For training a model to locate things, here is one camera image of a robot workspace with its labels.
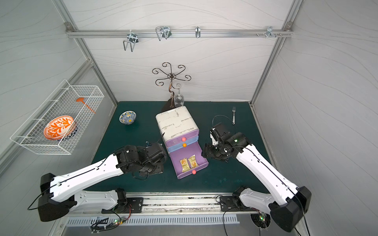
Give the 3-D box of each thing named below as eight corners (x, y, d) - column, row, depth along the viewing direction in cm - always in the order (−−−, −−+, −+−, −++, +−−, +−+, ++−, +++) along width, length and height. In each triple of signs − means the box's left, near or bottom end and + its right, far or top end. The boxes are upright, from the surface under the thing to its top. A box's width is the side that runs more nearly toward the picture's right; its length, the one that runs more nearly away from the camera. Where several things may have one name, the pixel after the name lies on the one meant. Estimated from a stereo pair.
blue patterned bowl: (119, 122, 109) (116, 118, 106) (128, 112, 115) (126, 108, 112) (129, 126, 107) (127, 122, 103) (138, 116, 113) (137, 112, 110)
